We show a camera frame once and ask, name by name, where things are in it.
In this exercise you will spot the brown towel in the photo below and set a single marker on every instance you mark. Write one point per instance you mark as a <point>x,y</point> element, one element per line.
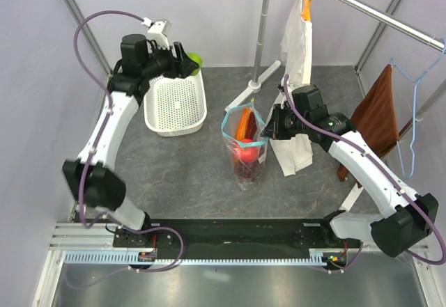
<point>375,117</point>

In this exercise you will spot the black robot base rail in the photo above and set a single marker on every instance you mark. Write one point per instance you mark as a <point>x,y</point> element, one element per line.
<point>236,238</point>

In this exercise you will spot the orange clothes hanger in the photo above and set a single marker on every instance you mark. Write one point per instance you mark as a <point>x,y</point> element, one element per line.
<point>306,10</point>

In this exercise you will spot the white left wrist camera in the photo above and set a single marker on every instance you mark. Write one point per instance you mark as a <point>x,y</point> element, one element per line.
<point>158,32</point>

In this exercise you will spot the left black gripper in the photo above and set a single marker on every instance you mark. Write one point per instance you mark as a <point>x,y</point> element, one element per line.
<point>187,65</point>

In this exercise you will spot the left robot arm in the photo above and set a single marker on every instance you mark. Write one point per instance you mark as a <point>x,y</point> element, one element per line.
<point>91,177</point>

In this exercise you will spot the clear zip top bag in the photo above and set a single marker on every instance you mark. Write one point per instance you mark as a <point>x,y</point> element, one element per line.
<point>228,129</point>

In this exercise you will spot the light blue wire hanger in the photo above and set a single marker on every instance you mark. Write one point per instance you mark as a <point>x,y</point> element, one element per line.
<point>416,83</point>

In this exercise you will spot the red apple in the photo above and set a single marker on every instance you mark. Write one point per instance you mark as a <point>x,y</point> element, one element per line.
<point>245,152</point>

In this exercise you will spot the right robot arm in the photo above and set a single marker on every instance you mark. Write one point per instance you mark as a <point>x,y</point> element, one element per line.
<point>405,217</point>

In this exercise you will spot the white perforated plastic basket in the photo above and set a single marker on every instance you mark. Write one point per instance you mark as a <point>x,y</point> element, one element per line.
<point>175,107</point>

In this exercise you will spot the red grape bunch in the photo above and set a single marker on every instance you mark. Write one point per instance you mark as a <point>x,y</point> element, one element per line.
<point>248,172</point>

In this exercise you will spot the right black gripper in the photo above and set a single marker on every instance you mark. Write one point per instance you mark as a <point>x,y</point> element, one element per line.
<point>274,129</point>

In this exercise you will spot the slotted cable duct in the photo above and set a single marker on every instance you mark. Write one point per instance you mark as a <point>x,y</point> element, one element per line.
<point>143,258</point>

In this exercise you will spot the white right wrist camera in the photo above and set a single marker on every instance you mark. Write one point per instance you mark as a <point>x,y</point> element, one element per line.
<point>284,87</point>

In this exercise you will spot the orange papaya slice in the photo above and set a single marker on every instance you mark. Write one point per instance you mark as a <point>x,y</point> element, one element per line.
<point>247,126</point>

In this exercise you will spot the silver garment rack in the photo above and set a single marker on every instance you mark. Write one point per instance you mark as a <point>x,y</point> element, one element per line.
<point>385,19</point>

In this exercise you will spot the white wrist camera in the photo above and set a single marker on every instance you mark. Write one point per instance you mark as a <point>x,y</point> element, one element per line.
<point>284,87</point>
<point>158,32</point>

